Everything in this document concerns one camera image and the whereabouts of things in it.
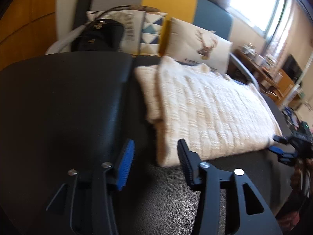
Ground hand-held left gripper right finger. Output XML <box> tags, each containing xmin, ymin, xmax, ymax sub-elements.
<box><xmin>177</xmin><ymin>138</ymin><xmax>283</xmax><ymax>235</ymax></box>

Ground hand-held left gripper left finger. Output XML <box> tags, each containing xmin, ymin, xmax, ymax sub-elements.
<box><xmin>46</xmin><ymin>139</ymin><xmax>135</xmax><ymax>235</ymax></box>

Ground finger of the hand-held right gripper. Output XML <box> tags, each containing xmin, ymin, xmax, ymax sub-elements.
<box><xmin>273</xmin><ymin>135</ymin><xmax>291</xmax><ymax>145</ymax></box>
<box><xmin>268</xmin><ymin>146</ymin><xmax>299</xmax><ymax>165</ymax></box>

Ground white knit sweater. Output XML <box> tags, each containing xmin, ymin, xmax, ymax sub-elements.
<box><xmin>134</xmin><ymin>56</ymin><xmax>283</xmax><ymax>168</ymax></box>

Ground blue baby walker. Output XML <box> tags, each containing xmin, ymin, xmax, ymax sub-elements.
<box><xmin>282</xmin><ymin>108</ymin><xmax>300</xmax><ymax>128</ymax></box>

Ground wooden shelf cabinet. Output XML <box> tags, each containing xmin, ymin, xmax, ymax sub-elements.
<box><xmin>273</xmin><ymin>69</ymin><xmax>300</xmax><ymax>103</ymax></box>

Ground black television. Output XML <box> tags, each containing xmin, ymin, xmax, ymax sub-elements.
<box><xmin>282</xmin><ymin>55</ymin><xmax>303</xmax><ymax>82</ymax></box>

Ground wooden side desk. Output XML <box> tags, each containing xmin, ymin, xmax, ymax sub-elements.
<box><xmin>233</xmin><ymin>49</ymin><xmax>284</xmax><ymax>96</ymax></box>

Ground clear desktop organizer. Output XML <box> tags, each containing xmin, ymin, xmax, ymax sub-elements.
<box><xmin>264</xmin><ymin>55</ymin><xmax>278</xmax><ymax>70</ymax></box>

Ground black leather round table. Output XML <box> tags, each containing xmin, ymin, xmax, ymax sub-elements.
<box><xmin>0</xmin><ymin>52</ymin><xmax>297</xmax><ymax>235</ymax></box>

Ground beige patterned curtain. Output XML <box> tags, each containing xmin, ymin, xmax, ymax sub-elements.
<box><xmin>264</xmin><ymin>0</ymin><xmax>301</xmax><ymax>64</ymax></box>

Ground deer print cushion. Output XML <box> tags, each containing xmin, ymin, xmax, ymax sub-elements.
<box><xmin>164</xmin><ymin>17</ymin><xmax>233</xmax><ymax>74</ymax></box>

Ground black handbag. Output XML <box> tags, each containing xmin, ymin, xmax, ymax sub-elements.
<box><xmin>71</xmin><ymin>18</ymin><xmax>125</xmax><ymax>52</ymax></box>

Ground triangle pattern cushion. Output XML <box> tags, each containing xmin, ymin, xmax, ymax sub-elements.
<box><xmin>87</xmin><ymin>10</ymin><xmax>169</xmax><ymax>56</ymax></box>

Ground window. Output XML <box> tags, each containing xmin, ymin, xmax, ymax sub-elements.
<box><xmin>227</xmin><ymin>0</ymin><xmax>288</xmax><ymax>38</ymax></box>

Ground grey yellow blue armchair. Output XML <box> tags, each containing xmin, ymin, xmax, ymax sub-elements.
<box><xmin>45</xmin><ymin>0</ymin><xmax>261</xmax><ymax>91</ymax></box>

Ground black padded chair bar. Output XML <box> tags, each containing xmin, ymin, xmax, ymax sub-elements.
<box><xmin>73</xmin><ymin>0</ymin><xmax>102</xmax><ymax>30</ymax></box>

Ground orange wooden wardrobe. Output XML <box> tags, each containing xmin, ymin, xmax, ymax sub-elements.
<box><xmin>0</xmin><ymin>0</ymin><xmax>59</xmax><ymax>71</ymax></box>

